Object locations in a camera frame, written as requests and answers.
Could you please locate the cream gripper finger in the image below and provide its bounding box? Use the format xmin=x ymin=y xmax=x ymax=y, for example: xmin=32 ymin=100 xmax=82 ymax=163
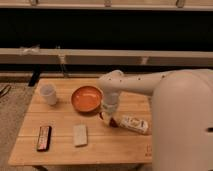
xmin=101 ymin=112 xmax=116 ymax=126

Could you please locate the red pepper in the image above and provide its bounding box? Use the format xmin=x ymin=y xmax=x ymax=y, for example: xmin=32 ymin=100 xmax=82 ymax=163
xmin=99 ymin=112 xmax=118 ymax=127

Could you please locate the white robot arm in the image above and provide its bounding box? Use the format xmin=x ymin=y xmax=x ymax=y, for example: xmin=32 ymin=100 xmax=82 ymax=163
xmin=98 ymin=69 xmax=213 ymax=171

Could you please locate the orange ceramic bowl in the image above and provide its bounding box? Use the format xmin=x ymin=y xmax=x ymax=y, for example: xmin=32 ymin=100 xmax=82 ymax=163
xmin=71 ymin=86 xmax=102 ymax=113

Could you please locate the white plastic bottle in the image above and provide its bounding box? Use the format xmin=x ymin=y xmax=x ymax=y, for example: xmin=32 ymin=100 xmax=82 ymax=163
xmin=119 ymin=116 xmax=149 ymax=134

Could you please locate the white sponge block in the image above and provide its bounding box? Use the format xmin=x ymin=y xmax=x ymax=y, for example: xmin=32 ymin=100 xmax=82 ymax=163
xmin=73 ymin=124 xmax=88 ymax=147

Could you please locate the wooden table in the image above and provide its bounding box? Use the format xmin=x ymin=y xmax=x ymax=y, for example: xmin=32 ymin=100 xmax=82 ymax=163
xmin=9 ymin=78 xmax=152 ymax=166

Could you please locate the white plastic cup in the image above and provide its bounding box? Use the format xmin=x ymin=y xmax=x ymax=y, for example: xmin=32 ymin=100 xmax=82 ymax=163
xmin=39 ymin=84 xmax=57 ymax=105

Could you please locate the dark snack bar packet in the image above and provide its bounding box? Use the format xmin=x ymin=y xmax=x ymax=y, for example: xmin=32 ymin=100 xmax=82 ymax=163
xmin=36 ymin=126 xmax=52 ymax=152

